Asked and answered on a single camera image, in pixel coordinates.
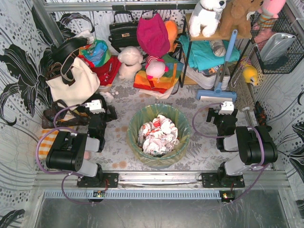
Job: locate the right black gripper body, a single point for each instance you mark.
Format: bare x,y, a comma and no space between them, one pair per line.
211,114

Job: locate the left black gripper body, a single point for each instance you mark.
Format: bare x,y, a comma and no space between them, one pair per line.
109,113

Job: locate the teal plastic trash bin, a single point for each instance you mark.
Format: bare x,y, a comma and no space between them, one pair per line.
158,135

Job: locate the yellow translucent trash bag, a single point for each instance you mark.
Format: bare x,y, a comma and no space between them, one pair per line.
147,114

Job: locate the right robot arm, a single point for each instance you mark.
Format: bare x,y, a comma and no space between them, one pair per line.
254,147

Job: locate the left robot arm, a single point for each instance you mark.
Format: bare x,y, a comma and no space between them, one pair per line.
68,153

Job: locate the brown patterned bag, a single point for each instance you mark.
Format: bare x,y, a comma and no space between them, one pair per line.
67,118

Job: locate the cream canvas tote bag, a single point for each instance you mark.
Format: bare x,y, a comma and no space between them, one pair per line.
83,85

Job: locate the crumpled white paper trash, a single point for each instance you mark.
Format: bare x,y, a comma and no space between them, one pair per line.
158,137

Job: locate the colourful printed cloth bag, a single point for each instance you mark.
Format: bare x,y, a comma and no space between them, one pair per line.
95,54

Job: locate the magenta fabric bag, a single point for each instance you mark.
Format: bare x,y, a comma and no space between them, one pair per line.
152,36

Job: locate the blue floor sweeper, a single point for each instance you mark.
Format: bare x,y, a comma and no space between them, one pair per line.
217,94

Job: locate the beige chenille mop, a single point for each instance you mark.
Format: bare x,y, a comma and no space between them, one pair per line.
244,100

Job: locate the pink glasses case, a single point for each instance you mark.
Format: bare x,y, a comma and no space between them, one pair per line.
87,155

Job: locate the dark patterned cloth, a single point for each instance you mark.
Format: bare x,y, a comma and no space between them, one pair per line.
261,116

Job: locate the red folded cloth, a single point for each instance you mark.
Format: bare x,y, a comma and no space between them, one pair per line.
108,71

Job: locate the orange checked towel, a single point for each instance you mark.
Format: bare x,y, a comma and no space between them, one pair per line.
48,141

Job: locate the yellow plush duck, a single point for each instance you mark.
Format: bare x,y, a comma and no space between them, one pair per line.
249,72

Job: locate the wooden metal shelf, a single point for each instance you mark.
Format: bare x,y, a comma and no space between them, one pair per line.
185,52

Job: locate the teal folded cloth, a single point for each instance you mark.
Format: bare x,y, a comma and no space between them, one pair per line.
202,57

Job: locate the cream plush sheep toy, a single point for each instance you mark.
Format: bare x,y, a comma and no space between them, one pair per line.
131,62

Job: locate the rainbow striped folded cloth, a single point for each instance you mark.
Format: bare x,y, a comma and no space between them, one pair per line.
171,75

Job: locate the pink plush doll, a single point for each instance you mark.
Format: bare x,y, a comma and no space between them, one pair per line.
155,67

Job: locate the black leather handbag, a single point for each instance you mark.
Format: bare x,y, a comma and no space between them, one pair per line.
123,34

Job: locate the silver foil pouch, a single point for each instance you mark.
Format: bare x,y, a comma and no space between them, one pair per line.
276,46

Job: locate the brown plush bear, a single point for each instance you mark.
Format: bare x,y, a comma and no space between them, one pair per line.
234,16

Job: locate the white plush dog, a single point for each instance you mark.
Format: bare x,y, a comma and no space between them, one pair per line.
205,18

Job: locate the orange plush toy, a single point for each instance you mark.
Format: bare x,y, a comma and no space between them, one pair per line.
172,31

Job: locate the pink plush toy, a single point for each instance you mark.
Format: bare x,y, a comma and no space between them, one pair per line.
269,12

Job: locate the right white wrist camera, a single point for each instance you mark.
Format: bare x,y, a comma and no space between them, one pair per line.
227,107

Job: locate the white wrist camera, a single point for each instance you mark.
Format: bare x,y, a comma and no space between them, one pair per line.
95,106
227,107

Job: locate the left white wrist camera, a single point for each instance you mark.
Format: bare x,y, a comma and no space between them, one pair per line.
95,106

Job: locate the metal base rail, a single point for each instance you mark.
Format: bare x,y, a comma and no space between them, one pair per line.
158,185

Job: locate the black wire basket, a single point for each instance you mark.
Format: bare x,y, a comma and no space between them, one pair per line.
286,63

